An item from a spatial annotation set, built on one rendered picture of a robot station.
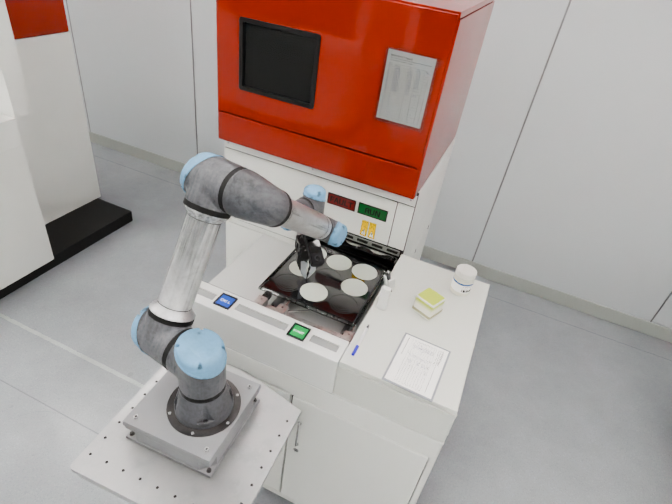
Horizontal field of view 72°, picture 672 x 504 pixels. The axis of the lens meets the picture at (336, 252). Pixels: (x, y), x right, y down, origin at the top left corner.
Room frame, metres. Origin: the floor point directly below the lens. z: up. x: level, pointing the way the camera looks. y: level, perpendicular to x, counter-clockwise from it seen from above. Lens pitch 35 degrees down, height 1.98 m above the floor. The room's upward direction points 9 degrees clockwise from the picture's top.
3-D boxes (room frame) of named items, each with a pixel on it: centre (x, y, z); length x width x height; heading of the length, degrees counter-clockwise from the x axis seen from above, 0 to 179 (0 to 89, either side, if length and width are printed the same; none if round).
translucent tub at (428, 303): (1.17, -0.33, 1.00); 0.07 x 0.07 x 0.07; 48
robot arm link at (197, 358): (0.74, 0.29, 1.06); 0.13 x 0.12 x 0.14; 61
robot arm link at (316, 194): (1.34, 0.10, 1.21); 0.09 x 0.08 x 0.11; 151
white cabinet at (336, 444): (1.23, -0.03, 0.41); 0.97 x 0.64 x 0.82; 72
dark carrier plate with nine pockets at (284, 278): (1.35, 0.02, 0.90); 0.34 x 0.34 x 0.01; 72
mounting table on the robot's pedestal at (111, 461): (0.72, 0.29, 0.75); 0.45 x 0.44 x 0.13; 164
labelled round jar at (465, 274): (1.32, -0.46, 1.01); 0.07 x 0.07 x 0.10
